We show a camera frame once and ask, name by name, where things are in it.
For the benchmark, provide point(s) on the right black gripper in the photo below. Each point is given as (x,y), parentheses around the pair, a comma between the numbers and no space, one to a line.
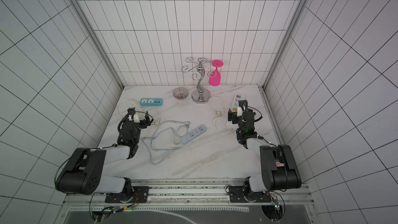
(243,115)

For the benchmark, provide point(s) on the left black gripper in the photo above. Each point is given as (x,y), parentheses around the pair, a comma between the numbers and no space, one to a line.
(144,125)

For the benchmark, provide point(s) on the grey-blue power strip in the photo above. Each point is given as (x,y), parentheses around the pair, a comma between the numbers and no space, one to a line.
(191,135)

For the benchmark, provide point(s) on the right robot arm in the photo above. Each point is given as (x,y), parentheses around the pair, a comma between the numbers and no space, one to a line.
(278,168)

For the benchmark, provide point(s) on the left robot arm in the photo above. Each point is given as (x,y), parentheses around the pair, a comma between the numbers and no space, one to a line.
(83,172)

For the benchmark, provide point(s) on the white multicolour power strip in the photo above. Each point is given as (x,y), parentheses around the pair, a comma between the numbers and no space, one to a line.
(237,97)

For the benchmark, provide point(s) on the teal power strip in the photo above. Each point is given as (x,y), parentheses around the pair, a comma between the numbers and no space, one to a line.
(151,102)

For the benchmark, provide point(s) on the pink wine glass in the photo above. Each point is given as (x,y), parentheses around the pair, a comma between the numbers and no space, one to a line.
(215,76)

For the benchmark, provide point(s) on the chrome wine glass rack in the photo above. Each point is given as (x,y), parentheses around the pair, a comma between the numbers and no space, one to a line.
(201,67)

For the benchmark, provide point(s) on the small clear glass bowl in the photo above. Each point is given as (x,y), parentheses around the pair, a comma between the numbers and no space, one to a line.
(180,93)

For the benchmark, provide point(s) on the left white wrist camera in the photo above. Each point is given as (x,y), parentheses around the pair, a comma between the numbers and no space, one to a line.
(136,118)

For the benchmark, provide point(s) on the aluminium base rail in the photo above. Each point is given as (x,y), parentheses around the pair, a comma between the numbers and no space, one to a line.
(194,192)

